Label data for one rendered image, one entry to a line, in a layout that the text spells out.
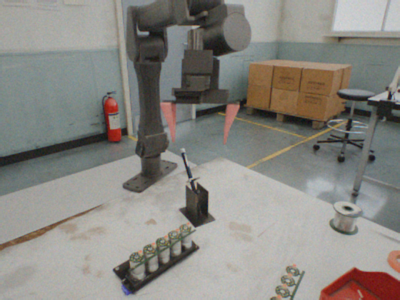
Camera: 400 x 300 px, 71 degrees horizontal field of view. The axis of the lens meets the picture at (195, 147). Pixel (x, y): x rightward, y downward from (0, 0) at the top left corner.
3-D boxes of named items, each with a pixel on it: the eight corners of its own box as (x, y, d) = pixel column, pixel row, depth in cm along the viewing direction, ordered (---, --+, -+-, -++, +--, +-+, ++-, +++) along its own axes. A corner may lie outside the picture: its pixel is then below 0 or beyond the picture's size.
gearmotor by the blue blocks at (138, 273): (128, 278, 50) (126, 256, 48) (141, 271, 52) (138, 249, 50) (136, 286, 49) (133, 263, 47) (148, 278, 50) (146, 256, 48)
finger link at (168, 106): (198, 145, 50) (200, 91, 49) (158, 143, 51) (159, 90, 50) (200, 141, 57) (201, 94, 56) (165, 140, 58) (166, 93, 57)
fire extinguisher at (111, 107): (106, 138, 322) (99, 91, 301) (118, 136, 332) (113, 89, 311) (111, 143, 312) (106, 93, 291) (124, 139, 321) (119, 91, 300)
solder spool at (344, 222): (331, 233, 64) (336, 213, 62) (326, 216, 69) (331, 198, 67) (361, 237, 62) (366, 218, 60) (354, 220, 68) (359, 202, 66)
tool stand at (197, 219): (203, 221, 74) (191, 180, 75) (222, 219, 65) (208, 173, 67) (183, 228, 71) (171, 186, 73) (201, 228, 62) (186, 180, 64)
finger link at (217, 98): (237, 146, 50) (240, 93, 49) (197, 144, 50) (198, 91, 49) (234, 143, 57) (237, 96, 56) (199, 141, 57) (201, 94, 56)
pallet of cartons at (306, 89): (243, 113, 428) (246, 63, 400) (269, 103, 482) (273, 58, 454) (323, 130, 353) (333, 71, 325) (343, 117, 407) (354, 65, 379)
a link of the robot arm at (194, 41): (227, 64, 50) (229, 24, 49) (201, 60, 47) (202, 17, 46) (206, 68, 56) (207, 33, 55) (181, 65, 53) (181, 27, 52)
